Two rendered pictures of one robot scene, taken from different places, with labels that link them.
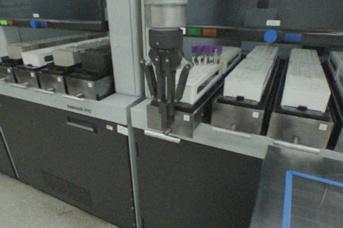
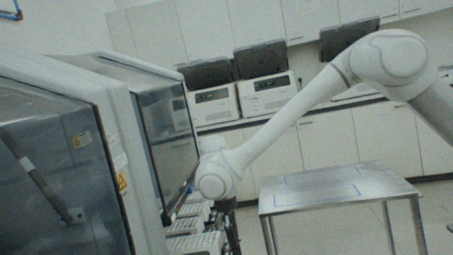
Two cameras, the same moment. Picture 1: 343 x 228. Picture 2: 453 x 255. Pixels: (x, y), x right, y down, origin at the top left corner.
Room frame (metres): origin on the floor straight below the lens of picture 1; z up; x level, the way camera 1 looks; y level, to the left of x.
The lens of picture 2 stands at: (0.84, 1.12, 1.42)
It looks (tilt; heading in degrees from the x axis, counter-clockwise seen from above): 9 degrees down; 253
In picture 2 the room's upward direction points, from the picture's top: 12 degrees counter-clockwise
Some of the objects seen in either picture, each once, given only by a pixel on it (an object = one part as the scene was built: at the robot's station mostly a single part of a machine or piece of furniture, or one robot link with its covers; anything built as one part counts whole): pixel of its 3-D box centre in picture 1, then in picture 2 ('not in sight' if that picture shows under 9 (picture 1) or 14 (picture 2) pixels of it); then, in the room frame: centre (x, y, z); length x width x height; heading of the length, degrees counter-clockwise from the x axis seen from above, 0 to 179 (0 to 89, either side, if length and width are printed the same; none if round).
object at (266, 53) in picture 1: (262, 59); not in sight; (1.02, -0.39, 0.83); 0.30 x 0.10 x 0.06; 154
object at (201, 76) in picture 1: (194, 79); (178, 251); (0.72, -0.07, 0.83); 0.30 x 0.10 x 0.06; 154
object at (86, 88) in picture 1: (131, 66); not in sight; (1.11, 0.19, 0.78); 0.73 x 0.14 x 0.09; 154
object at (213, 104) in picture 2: not in sight; (210, 90); (-0.22, -2.51, 1.22); 0.62 x 0.56 x 0.64; 62
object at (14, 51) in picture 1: (17, 52); not in sight; (1.09, 0.70, 0.85); 0.12 x 0.02 x 0.06; 64
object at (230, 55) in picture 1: (222, 59); not in sight; (1.01, -0.21, 0.83); 0.30 x 0.10 x 0.06; 154
